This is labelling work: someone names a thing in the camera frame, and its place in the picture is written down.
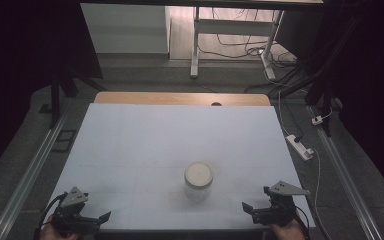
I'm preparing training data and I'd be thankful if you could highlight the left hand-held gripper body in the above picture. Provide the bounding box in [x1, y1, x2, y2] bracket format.
[51, 186, 102, 236]

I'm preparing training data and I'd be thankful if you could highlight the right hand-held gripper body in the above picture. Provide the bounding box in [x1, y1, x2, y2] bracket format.
[251, 180, 311, 228]

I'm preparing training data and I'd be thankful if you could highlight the clear glass jar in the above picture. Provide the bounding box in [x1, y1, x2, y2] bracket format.
[184, 179, 213, 203]

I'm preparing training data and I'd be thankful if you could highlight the cream round jar lid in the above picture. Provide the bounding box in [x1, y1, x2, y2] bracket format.
[183, 160, 215, 190]

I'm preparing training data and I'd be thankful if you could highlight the person's left hand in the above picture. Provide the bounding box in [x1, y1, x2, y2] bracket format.
[39, 215, 81, 240]

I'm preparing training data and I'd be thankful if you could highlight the person's right hand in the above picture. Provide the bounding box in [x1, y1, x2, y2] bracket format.
[268, 217, 308, 240]

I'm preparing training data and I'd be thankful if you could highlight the white power strip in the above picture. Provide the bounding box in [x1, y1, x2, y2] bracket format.
[285, 133, 315, 162]

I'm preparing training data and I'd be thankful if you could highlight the white table mat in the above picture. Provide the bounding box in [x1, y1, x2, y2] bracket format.
[37, 102, 316, 232]

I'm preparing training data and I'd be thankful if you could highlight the black metal stand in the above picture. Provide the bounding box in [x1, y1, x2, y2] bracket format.
[269, 13, 364, 138]
[47, 64, 108, 130]

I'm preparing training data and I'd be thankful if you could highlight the wooden table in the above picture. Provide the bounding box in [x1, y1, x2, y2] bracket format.
[93, 91, 272, 107]

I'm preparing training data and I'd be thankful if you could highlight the black curtain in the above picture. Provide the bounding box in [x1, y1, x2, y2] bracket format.
[323, 0, 384, 205]
[0, 0, 103, 185]

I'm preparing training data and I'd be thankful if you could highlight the white cabinet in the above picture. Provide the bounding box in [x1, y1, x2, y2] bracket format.
[80, 3, 171, 55]

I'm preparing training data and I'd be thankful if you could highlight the left hand-held gripper black cable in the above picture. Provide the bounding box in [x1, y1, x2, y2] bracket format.
[34, 192, 68, 240]

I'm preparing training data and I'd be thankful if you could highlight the hand-held gripper black cable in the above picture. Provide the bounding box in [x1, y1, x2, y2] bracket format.
[293, 203, 312, 236]
[34, 192, 68, 240]

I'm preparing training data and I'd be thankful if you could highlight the right hand-held gripper black cable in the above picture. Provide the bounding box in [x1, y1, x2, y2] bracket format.
[293, 203, 312, 236]

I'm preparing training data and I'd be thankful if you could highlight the thin white cable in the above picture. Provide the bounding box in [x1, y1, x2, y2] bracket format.
[312, 148, 323, 216]

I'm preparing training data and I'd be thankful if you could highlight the aluminium floor rail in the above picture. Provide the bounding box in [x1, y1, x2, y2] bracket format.
[0, 109, 70, 240]
[307, 105, 383, 240]

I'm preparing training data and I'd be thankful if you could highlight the black rectangular floor frame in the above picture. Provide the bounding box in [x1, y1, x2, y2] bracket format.
[52, 128, 78, 154]

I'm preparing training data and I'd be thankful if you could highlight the tangle of black floor cables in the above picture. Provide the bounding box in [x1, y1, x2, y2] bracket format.
[198, 8, 298, 69]

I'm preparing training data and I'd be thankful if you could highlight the white metal desk frame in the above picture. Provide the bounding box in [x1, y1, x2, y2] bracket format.
[189, 6, 286, 81]

